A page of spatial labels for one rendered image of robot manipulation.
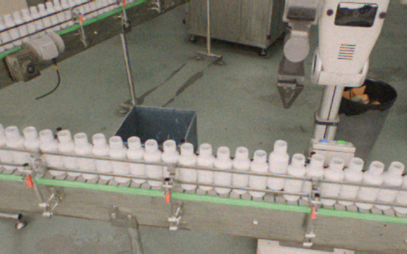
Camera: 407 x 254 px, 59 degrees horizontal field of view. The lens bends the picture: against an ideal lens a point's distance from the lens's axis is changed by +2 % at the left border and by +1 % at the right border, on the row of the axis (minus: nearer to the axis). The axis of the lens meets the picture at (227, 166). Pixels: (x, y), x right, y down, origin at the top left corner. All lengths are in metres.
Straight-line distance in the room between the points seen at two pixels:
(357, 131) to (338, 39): 1.31
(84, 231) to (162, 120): 1.06
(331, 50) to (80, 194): 1.10
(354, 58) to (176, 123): 0.86
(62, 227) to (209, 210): 1.56
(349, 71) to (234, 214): 0.78
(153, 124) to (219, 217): 0.76
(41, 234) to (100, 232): 0.37
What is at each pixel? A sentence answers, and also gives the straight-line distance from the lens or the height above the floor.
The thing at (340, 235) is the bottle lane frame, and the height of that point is 0.89.
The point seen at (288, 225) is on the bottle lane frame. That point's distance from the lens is 1.24.
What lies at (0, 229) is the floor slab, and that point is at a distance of 2.79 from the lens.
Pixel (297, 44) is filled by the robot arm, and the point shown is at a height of 1.53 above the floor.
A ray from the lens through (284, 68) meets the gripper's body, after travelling 0.96.
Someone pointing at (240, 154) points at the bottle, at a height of 1.16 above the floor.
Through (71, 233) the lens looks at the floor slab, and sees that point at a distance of 2.56.
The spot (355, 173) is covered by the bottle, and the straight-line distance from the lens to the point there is 1.15.
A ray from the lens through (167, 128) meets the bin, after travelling 1.82.
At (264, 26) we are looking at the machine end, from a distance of 4.73.
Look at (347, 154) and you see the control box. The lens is 1.27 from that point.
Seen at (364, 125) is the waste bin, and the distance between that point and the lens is 2.74.
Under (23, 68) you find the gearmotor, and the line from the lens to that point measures 2.42.
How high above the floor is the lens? 1.83
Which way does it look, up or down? 39 degrees down
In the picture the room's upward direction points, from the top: 1 degrees clockwise
